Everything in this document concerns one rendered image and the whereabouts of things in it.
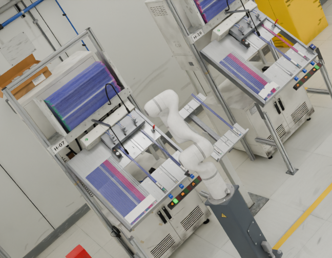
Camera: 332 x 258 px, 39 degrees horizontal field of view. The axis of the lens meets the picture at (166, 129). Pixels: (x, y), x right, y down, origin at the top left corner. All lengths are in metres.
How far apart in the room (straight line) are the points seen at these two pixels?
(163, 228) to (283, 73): 1.61
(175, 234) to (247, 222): 0.88
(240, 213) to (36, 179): 2.56
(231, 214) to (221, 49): 1.54
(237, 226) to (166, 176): 0.66
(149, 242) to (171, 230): 0.21
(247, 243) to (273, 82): 1.37
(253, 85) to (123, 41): 1.90
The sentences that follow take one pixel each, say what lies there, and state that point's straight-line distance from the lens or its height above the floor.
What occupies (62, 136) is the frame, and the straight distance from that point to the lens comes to 3.50.
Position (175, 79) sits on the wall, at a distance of 5.64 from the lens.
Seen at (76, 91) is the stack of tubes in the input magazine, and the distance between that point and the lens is 3.47.
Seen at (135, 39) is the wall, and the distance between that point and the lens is 5.35.
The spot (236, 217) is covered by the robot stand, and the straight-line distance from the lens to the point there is 3.17.
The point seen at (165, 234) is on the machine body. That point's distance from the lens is 3.92.
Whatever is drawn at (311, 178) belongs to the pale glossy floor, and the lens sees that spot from 4.09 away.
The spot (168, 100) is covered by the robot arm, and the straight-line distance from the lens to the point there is 2.95.
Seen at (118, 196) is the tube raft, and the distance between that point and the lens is 3.44.
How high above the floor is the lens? 2.53
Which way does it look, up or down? 25 degrees down
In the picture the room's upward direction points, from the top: 32 degrees counter-clockwise
